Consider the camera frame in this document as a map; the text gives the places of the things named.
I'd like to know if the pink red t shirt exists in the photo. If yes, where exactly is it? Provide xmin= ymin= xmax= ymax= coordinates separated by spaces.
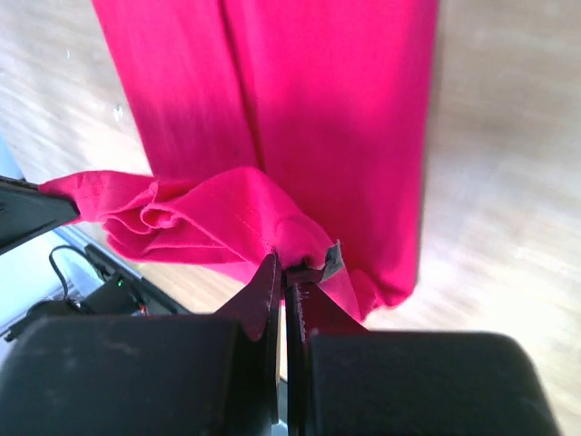
xmin=40 ymin=1 xmax=438 ymax=321

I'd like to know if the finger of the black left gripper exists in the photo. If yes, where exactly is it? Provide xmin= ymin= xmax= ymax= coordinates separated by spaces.
xmin=0 ymin=176 xmax=80 ymax=254

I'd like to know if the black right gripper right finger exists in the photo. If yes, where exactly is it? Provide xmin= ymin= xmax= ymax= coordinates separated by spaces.
xmin=284 ymin=246 xmax=559 ymax=435

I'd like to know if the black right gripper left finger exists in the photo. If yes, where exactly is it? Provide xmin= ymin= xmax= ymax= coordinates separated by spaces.
xmin=1 ymin=254 xmax=280 ymax=435

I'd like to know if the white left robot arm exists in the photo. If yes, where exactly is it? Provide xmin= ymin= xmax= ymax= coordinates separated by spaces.
xmin=1 ymin=176 xmax=80 ymax=342

